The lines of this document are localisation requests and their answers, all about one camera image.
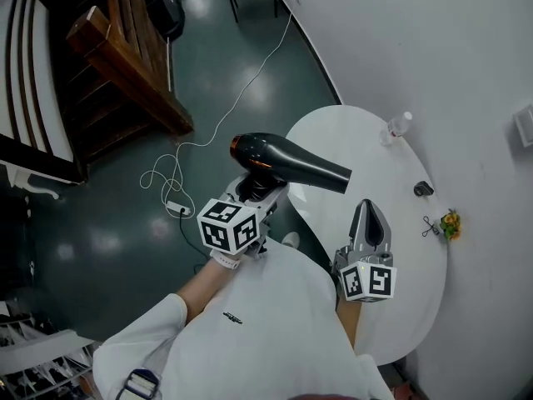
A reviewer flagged white carved furniture leg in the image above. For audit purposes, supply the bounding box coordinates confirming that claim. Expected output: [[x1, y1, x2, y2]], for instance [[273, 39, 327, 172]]
[[0, 160, 62, 202]]

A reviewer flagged person's right forearm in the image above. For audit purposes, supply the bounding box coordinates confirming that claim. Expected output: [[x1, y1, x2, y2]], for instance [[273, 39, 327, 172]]
[[336, 297, 361, 349]]

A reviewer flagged white oval table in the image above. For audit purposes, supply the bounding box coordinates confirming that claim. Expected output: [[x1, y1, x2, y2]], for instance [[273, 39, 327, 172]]
[[286, 104, 449, 366]]

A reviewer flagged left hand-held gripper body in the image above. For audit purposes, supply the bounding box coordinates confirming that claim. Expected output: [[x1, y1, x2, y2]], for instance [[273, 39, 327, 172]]
[[196, 185, 290, 256]]

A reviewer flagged black cable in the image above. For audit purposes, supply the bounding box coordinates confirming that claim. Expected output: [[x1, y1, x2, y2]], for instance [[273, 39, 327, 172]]
[[178, 212, 209, 274]]

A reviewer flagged left strap buckle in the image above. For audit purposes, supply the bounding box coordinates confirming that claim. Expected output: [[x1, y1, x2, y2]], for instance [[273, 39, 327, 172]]
[[123, 367, 162, 400]]

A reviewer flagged black eyelash curler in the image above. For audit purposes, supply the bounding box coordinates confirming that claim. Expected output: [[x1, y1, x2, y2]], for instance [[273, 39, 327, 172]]
[[421, 215, 441, 237]]

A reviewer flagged white wall box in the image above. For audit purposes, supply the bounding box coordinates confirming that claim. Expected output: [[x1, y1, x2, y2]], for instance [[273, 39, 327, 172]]
[[512, 103, 533, 148]]

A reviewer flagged person's left forearm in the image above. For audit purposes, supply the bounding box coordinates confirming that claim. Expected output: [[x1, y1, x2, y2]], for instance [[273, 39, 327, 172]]
[[174, 258, 238, 328]]

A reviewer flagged white power strip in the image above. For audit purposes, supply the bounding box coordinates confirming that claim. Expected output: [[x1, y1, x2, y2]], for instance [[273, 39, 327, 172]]
[[165, 200, 192, 217]]

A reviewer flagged clear plastic water bottle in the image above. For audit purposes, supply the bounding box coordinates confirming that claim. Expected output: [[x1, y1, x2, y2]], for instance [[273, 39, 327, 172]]
[[378, 111, 413, 148]]

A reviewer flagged white workbench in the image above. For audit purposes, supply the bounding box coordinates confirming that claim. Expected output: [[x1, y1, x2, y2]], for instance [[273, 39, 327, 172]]
[[0, 327, 97, 391]]

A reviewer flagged white wristwatch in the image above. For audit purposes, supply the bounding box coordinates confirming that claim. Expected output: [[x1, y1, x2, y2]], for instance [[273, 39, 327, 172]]
[[209, 247, 242, 270]]

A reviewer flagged dark wooden staircase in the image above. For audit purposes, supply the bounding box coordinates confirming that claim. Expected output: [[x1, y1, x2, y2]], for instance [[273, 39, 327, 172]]
[[0, 0, 195, 185]]

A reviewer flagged person's white shirt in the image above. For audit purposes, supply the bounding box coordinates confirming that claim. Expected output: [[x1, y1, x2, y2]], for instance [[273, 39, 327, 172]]
[[92, 247, 396, 400]]

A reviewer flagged yellow green flower toy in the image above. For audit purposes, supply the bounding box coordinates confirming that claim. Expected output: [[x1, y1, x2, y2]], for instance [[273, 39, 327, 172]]
[[439, 208, 462, 241]]

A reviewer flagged white cable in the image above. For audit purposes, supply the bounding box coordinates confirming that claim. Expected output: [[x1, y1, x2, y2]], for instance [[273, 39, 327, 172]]
[[140, 0, 301, 208]]

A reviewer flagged black hair dryer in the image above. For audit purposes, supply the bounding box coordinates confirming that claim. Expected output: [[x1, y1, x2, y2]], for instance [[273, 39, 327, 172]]
[[229, 132, 353, 202]]

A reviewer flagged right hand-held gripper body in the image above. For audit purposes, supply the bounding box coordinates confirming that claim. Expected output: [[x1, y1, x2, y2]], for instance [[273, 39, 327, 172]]
[[331, 246, 398, 303]]

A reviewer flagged black bag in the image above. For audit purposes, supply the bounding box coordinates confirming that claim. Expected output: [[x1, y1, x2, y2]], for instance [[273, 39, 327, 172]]
[[143, 0, 187, 39]]

